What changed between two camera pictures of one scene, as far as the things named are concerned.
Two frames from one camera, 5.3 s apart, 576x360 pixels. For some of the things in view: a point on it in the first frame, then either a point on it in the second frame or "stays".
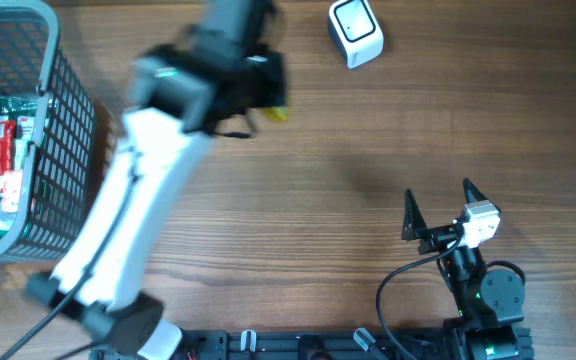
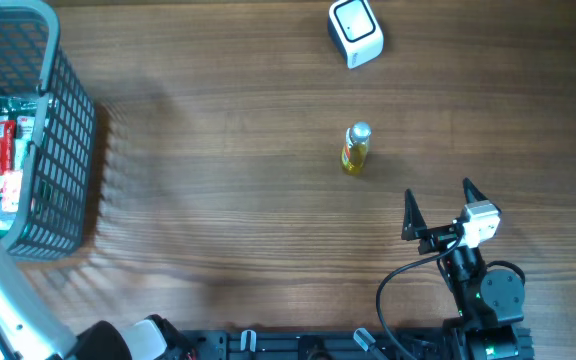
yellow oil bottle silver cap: (278, 113) -> (355, 147)
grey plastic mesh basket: (14, 47) stays
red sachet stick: (6, 148) stays
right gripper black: (414, 226) stays
